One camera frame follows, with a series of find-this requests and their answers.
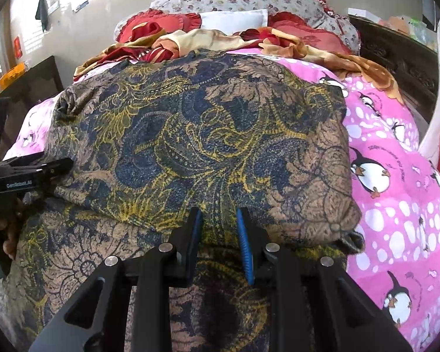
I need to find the pink penguin bedsheet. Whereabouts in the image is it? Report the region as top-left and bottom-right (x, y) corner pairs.
(3, 47), (440, 351)

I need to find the left hand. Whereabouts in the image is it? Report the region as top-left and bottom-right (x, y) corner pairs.
(0, 194), (26, 260)

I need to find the red ruffled cushion left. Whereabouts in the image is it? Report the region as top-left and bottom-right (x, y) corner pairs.
(114, 9), (202, 43)

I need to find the blue gold paisley garment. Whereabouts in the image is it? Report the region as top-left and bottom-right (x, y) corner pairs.
(0, 51), (362, 351)

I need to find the dark wooden side furniture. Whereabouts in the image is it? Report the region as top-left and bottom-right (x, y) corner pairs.
(0, 56), (64, 160)

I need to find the orange yellow box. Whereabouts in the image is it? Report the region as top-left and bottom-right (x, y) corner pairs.
(0, 62), (27, 91)

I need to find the dark carved wooden headboard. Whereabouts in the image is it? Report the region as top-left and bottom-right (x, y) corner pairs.
(350, 16), (439, 122)

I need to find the red cushion right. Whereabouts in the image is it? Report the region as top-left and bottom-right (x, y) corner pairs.
(268, 12), (351, 55)

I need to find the white folded cloth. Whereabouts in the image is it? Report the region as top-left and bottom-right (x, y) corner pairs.
(200, 10), (268, 35)

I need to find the floral white pillow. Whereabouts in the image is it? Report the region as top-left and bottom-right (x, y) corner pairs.
(150, 0), (361, 55)

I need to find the cream red patterned blanket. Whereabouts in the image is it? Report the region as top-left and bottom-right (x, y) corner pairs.
(73, 26), (404, 103)

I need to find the dark garment hanging on wall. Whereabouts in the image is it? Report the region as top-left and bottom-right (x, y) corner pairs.
(35, 0), (49, 32)

